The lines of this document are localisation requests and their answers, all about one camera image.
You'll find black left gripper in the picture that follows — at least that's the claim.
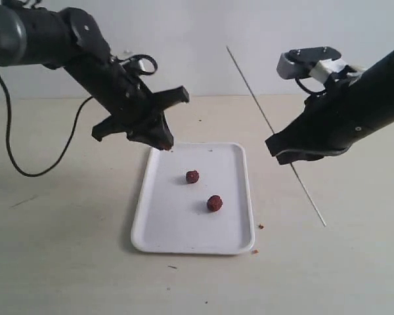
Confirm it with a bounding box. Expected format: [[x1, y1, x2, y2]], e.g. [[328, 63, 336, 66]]
[[64, 54, 189, 150]]

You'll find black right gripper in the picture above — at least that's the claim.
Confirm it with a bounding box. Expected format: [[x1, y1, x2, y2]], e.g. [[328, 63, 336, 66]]
[[265, 75, 364, 165]]

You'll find brown meatball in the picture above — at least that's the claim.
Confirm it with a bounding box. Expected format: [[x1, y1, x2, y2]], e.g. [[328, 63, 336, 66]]
[[162, 144, 171, 151], [206, 195, 223, 212], [185, 170, 200, 184]]

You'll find thin metal skewer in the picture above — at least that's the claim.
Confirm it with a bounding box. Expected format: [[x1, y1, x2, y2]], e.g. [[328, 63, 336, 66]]
[[226, 45, 328, 227]]

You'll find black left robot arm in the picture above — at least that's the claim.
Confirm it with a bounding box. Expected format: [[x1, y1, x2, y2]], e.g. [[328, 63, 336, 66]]
[[0, 1, 190, 150]]

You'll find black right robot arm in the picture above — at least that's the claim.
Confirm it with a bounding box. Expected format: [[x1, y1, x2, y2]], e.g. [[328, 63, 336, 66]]
[[265, 46, 394, 165]]

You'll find white rectangular plastic tray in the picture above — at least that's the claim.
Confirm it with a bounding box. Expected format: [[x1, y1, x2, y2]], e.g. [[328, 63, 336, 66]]
[[131, 142, 255, 255]]

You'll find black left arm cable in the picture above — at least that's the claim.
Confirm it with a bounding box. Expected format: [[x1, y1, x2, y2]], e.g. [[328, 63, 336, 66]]
[[0, 54, 158, 177]]

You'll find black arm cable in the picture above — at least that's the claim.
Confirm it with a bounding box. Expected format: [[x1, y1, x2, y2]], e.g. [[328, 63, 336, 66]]
[[0, 54, 158, 177], [295, 78, 326, 96]]

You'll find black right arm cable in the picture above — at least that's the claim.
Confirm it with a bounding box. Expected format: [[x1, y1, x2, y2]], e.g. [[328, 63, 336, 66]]
[[295, 78, 326, 96]]

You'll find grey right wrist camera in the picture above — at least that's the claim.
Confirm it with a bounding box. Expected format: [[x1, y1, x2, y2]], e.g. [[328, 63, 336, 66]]
[[276, 46, 341, 80]]

